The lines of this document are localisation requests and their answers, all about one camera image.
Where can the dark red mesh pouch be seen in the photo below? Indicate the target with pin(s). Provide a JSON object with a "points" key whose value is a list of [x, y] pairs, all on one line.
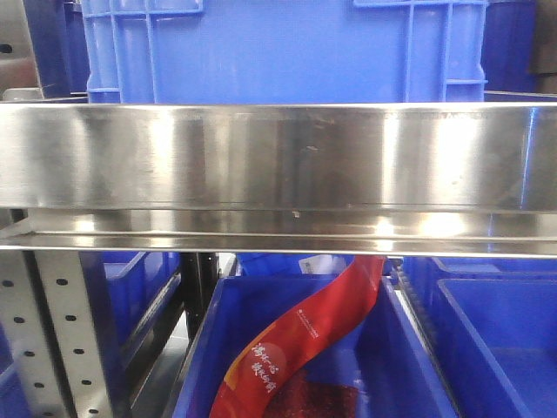
{"points": [[300, 397]]}

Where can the blue bin centre lower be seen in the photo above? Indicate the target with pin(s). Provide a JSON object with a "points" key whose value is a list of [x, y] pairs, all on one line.
{"points": [[382, 357]]}

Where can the stainless steel shelf rail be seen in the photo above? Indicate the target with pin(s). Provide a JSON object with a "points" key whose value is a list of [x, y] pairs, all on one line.
{"points": [[472, 179]]}

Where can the blue bin right lower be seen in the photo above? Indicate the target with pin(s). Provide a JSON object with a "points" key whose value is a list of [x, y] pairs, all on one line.
{"points": [[492, 325]]}

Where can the blue bin left lower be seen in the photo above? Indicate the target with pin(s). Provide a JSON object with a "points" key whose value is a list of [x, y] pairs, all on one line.
{"points": [[140, 285]]}

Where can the red printed snack bag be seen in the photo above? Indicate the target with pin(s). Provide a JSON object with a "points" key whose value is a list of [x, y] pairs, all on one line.
{"points": [[296, 337]]}

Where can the large blue crate upper shelf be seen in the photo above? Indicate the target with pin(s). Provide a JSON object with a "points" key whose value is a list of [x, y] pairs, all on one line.
{"points": [[284, 52]]}

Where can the perforated steel rack upright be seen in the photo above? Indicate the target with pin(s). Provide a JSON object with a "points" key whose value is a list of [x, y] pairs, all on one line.
{"points": [[56, 312]]}

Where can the blue bin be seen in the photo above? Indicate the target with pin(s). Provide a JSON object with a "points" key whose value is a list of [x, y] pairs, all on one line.
{"points": [[382, 357], [140, 285], [492, 325]]}

